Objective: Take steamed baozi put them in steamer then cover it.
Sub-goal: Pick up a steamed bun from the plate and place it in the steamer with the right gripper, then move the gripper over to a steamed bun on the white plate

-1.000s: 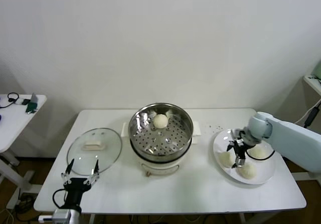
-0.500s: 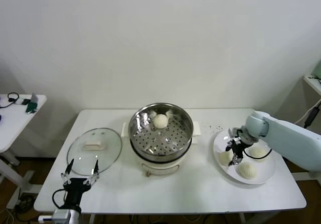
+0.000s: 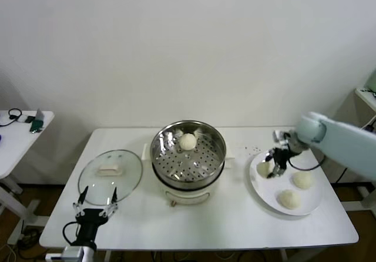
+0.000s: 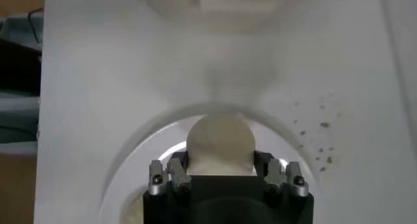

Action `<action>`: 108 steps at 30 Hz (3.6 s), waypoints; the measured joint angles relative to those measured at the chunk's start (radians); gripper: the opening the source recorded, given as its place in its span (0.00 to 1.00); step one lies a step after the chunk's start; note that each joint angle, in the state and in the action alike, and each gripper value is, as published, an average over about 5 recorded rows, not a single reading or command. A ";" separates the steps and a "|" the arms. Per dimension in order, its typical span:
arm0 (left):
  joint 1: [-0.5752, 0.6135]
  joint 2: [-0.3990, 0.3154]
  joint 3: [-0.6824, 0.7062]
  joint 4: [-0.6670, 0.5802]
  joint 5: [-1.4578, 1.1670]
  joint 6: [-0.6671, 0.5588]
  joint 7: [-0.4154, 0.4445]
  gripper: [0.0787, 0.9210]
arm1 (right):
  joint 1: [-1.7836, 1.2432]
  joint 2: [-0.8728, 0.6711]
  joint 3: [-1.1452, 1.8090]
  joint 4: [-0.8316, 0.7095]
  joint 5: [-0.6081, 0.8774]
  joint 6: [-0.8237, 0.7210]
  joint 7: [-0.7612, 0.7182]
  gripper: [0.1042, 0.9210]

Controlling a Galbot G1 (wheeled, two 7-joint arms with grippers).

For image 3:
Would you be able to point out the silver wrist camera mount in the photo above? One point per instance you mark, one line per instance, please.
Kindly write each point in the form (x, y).
(282, 137)
(70, 252)

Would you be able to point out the white round plate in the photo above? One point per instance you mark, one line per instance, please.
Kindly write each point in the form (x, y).
(264, 191)

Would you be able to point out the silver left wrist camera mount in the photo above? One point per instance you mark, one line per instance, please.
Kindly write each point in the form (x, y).
(70, 252)

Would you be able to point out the pale left robot arm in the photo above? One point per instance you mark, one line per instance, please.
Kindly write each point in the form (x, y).
(86, 253)

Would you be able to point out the round glass pot lid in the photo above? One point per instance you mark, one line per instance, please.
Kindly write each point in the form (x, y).
(129, 168)

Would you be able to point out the white table leg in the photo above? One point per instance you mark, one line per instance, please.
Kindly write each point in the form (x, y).
(107, 256)
(284, 256)

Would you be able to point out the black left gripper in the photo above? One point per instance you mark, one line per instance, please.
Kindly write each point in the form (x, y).
(92, 223)

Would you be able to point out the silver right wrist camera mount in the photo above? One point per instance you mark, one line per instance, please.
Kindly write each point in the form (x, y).
(282, 137)

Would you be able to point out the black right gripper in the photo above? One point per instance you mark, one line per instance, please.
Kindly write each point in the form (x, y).
(283, 157)

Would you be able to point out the white steamed baozi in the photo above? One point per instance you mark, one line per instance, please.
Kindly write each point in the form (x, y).
(263, 169)
(289, 199)
(302, 180)
(187, 141)

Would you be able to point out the white side table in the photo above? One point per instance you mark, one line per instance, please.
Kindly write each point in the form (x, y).
(17, 150)

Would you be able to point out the stainless steel steamer basket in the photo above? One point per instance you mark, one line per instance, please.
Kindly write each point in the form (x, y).
(205, 159)

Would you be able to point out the small white and black device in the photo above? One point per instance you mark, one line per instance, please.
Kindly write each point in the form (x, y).
(21, 119)

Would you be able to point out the mint green appliance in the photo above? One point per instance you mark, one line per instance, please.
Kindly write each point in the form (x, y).
(372, 81)

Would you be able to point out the pale right robot arm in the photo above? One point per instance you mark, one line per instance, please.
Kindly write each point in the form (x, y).
(346, 144)

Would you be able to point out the white shelf table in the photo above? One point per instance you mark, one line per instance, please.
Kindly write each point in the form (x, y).
(367, 97)

